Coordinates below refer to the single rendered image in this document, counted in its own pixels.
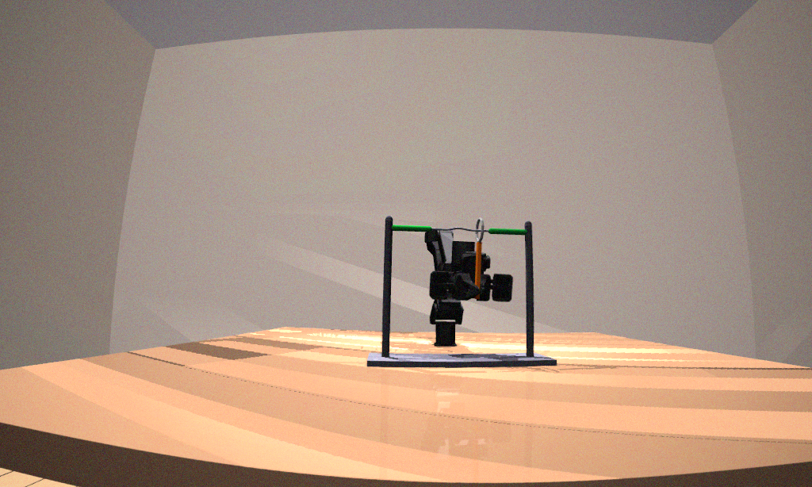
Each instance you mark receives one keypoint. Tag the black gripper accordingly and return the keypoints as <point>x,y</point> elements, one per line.
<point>465,288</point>

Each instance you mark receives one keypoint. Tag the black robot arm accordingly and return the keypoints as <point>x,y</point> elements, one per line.
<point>450,256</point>

